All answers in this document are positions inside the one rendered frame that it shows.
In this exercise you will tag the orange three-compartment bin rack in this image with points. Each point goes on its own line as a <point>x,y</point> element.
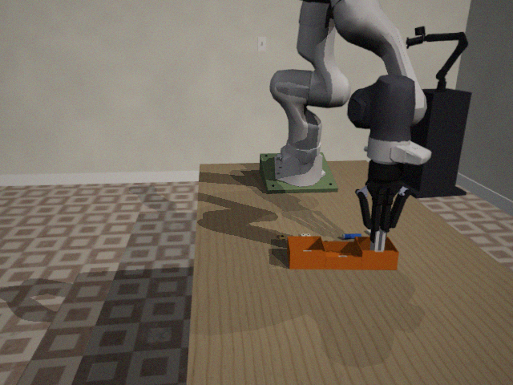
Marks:
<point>302,255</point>

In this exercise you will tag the blue battery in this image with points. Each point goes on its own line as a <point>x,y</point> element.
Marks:
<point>351,236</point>

